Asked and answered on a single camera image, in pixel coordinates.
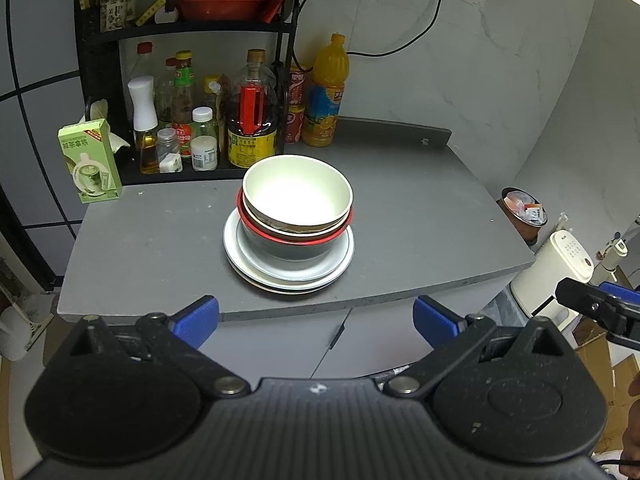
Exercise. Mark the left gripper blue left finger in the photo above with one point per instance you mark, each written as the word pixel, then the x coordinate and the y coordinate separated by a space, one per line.
pixel 195 323

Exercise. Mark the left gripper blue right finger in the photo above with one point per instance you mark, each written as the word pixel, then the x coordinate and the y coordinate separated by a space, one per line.
pixel 436 323

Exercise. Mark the large white plate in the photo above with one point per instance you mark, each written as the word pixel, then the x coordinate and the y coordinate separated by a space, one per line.
pixel 252 276

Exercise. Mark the red and black bowl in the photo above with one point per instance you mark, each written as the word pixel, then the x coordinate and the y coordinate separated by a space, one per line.
pixel 295 244

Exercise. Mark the white plate blue script logo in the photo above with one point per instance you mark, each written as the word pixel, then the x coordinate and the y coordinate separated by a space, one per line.
pixel 297 264

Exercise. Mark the cream bowl patterned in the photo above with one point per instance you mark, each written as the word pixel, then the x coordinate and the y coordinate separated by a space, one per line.
pixel 292 231

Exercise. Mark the black metal kitchen rack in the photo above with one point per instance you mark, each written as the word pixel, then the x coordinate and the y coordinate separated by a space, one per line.
pixel 119 40

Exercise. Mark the person's hand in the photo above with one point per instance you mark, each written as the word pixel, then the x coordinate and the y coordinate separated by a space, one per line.
pixel 631 435

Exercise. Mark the cream electric kettle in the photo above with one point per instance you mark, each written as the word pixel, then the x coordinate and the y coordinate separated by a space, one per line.
pixel 561 256

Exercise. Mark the brown pot with trash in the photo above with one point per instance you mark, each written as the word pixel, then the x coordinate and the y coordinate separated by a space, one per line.
pixel 525 212

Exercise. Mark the clear spice shaker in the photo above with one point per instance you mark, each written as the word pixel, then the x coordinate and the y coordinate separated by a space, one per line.
pixel 168 151

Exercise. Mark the small white label jar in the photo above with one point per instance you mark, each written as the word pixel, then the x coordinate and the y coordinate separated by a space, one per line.
pixel 204 153

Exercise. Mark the large soy sauce bottle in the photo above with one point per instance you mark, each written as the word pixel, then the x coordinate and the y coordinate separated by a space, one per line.
pixel 252 124

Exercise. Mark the white top oil dispenser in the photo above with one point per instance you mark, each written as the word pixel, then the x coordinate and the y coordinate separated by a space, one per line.
pixel 145 122

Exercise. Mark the green tea carton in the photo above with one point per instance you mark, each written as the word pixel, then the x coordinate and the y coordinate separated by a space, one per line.
pixel 90 161

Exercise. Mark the white cap green bottle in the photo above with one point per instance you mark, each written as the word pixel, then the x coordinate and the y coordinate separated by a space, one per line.
pixel 203 122

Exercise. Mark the green label sauce bottle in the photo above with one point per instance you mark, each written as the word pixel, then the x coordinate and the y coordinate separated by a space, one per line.
pixel 182 101

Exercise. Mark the red cola can lower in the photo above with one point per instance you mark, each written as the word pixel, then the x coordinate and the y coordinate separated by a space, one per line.
pixel 294 123

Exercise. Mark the red cola can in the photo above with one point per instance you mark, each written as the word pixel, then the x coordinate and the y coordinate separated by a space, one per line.
pixel 296 89
pixel 294 123

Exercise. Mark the red cola can upper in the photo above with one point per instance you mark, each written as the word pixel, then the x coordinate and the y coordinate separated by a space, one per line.
pixel 296 89

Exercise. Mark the orange juice bottle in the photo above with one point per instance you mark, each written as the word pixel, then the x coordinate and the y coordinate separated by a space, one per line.
pixel 328 76

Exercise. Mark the red basket on shelf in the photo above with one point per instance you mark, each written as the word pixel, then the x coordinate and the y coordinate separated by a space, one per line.
pixel 220 10

